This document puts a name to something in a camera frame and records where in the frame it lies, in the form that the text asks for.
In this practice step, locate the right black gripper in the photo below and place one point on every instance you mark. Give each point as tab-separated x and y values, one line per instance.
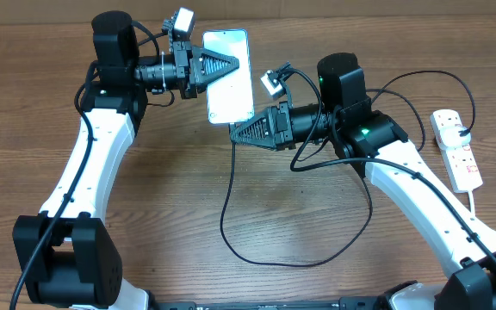
280	127

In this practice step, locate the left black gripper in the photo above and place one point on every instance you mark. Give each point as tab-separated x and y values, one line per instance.
201	56

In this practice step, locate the blue Samsung Galaxy smartphone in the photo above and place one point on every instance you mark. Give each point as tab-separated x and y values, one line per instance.
230	98

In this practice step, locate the white power strip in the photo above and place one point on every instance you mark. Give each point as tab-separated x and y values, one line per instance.
460	163

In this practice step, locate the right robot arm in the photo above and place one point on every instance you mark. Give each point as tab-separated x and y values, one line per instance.
382	155

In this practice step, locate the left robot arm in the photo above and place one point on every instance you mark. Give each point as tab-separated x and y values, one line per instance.
66	255

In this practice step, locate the cardboard back panel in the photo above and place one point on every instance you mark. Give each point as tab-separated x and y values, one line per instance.
73	11

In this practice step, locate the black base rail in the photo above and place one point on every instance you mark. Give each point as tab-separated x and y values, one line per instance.
274	305

